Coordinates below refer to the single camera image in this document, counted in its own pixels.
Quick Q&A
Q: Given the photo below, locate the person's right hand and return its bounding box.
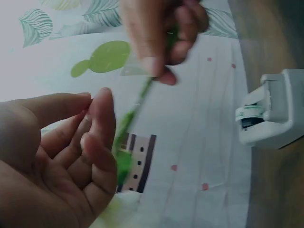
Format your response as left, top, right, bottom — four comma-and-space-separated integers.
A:
119, 0, 210, 86

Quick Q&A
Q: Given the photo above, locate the person's left hand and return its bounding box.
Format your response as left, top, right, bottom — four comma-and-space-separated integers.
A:
0, 87, 119, 228

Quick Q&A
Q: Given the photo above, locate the white green tape roll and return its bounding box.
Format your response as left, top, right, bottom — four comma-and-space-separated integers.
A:
235, 104, 266, 123

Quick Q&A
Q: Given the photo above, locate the green artificial plant stem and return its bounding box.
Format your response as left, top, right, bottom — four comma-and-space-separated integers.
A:
112, 23, 181, 193

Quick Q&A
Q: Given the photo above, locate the clear tape piece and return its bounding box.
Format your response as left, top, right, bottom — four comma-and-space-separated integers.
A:
119, 58, 156, 78

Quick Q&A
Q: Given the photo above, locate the white tape dispenser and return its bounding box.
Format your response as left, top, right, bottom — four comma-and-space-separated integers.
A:
234, 68, 304, 151

